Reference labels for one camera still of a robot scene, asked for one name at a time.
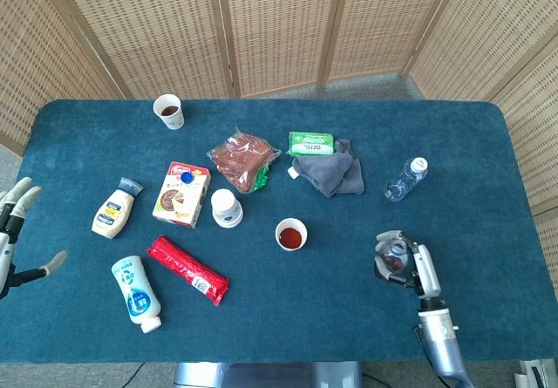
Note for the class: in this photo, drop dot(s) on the clear water bottle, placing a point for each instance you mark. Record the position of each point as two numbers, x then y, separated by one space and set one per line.
403 183

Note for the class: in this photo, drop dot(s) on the stack of upturned paper cups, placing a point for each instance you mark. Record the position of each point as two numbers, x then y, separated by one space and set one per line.
226 208

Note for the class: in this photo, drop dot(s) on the paper cup with cola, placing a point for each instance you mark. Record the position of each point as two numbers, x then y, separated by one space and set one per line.
290 236

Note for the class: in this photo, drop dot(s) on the white blue-label squeeze bottle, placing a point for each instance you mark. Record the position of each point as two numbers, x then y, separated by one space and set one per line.
137 296

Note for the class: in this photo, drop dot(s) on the blue bottle cap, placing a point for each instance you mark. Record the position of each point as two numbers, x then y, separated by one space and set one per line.
187 177

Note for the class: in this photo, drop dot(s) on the mayonnaise squeeze bottle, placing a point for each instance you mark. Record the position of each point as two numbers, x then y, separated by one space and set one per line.
112 213

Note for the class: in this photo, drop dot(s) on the biscuit box with pie picture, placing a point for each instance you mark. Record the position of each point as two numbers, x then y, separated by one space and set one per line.
178 205

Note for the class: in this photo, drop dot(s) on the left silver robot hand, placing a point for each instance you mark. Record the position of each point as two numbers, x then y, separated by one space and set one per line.
22 200

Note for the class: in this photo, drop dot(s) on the dark soda bottle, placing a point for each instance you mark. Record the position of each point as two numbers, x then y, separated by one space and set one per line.
394 257

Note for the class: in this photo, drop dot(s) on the grey cloth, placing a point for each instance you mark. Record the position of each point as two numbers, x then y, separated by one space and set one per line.
331 174

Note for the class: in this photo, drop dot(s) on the woven wooden folding screen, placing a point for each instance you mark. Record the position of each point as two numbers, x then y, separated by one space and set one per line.
279 26

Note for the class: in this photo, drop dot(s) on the brown bread in clear bag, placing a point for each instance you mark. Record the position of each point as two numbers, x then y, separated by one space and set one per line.
242 161

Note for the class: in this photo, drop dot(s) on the paper cup green flower print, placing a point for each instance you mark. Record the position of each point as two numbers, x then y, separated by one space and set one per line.
171 113

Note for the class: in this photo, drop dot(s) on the blue felt table cover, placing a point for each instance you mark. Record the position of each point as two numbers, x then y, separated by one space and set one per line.
305 309

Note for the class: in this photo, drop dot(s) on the white device on floor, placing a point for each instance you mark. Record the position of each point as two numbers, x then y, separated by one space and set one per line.
538 375

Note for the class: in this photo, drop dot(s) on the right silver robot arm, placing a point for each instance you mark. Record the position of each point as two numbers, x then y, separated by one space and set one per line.
442 340

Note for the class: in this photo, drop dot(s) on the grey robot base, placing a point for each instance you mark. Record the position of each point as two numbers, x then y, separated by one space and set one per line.
270 376

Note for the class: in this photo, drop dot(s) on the green tissue pack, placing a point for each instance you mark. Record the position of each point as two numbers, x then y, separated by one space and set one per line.
310 144

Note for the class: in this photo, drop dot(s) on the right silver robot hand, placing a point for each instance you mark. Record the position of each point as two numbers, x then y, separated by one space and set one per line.
427 270

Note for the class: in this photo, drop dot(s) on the red biscuit pack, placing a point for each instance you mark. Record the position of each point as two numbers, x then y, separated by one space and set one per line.
187 270

